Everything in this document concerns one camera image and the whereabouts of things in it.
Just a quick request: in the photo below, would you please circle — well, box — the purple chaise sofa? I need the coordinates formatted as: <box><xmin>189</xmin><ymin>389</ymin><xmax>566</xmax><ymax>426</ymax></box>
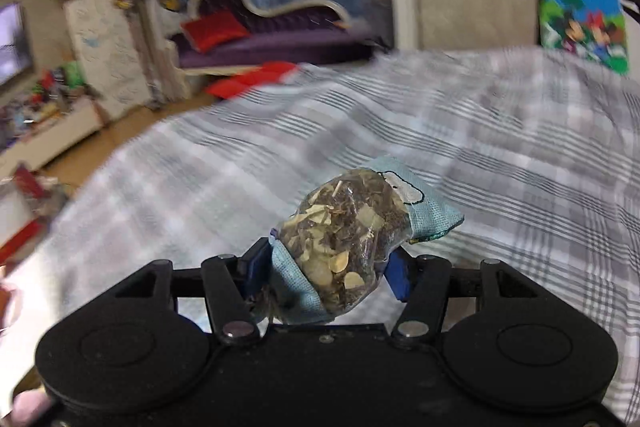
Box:
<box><xmin>165</xmin><ymin>0</ymin><xmax>376</xmax><ymax>75</ymax></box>

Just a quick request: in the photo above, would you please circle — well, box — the pile of colourful toys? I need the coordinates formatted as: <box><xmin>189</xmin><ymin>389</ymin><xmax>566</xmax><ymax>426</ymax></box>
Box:
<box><xmin>0</xmin><ymin>62</ymin><xmax>101</xmax><ymax>138</ymax></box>

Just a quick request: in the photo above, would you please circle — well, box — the red and white box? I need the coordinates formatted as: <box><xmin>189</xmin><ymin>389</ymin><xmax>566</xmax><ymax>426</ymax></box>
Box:
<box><xmin>0</xmin><ymin>164</ymin><xmax>66</xmax><ymax>263</ymax></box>

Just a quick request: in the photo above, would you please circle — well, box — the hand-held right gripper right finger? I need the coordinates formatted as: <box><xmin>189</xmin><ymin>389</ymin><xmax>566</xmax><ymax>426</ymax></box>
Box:
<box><xmin>382</xmin><ymin>252</ymin><xmax>538</xmax><ymax>348</ymax></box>

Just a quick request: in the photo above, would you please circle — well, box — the red cushion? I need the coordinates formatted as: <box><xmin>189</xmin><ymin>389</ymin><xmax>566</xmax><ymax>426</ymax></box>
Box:
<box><xmin>181</xmin><ymin>11</ymin><xmax>247</xmax><ymax>54</ymax></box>
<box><xmin>206</xmin><ymin>62</ymin><xmax>300</xmax><ymax>98</ymax></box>

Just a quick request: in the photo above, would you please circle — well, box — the television screen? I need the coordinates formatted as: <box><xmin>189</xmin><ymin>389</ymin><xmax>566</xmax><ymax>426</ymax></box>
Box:
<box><xmin>0</xmin><ymin>2</ymin><xmax>33</xmax><ymax>88</ymax></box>

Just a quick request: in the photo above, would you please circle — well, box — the white patterned cabinet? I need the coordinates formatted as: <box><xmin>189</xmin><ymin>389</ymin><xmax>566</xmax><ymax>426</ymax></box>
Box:
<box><xmin>62</xmin><ymin>0</ymin><xmax>153</xmax><ymax>120</ymax></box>

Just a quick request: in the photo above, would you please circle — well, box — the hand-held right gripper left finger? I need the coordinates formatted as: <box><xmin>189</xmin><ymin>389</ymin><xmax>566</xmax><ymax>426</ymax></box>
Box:
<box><xmin>112</xmin><ymin>239</ymin><xmax>273</xmax><ymax>345</ymax></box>

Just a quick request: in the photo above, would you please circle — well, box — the grey plaid blanket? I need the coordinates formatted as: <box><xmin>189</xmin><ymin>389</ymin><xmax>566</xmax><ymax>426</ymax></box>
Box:
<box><xmin>10</xmin><ymin>47</ymin><xmax>640</xmax><ymax>427</ymax></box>

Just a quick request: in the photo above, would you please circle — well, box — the bag of nuts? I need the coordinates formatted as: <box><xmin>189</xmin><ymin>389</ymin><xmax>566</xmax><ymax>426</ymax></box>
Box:
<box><xmin>252</xmin><ymin>157</ymin><xmax>465</xmax><ymax>325</ymax></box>

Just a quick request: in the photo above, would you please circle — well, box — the white low cabinet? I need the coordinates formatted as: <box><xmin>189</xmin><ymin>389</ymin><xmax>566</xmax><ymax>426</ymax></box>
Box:
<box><xmin>0</xmin><ymin>97</ymin><xmax>108</xmax><ymax>178</ymax></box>

